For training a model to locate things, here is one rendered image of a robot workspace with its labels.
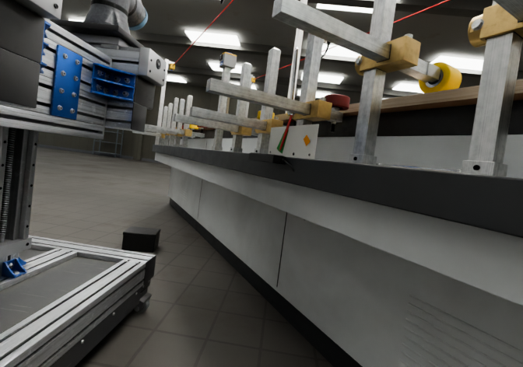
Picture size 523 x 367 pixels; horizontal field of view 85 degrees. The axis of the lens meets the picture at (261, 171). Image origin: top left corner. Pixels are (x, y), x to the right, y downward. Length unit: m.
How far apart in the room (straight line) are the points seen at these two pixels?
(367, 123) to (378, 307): 0.55
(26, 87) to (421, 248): 0.81
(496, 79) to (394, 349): 0.71
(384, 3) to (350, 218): 0.50
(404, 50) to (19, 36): 0.74
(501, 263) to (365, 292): 0.50
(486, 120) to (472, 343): 0.50
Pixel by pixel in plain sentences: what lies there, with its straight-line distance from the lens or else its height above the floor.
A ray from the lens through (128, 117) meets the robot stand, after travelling 1.05.
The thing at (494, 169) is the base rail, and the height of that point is 0.71.
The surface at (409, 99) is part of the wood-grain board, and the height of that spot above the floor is 0.89.
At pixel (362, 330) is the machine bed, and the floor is 0.20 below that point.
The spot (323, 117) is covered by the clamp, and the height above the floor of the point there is 0.82.
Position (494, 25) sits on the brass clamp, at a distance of 0.62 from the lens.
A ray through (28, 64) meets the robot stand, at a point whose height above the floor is 0.80.
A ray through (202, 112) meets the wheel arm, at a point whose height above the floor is 0.81.
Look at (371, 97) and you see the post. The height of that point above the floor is 0.85.
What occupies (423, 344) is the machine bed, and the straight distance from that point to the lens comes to 0.93.
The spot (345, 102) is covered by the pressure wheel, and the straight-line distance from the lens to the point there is 0.92.
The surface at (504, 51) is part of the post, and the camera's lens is 0.60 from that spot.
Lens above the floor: 0.68
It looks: 2 degrees down
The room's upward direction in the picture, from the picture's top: 7 degrees clockwise
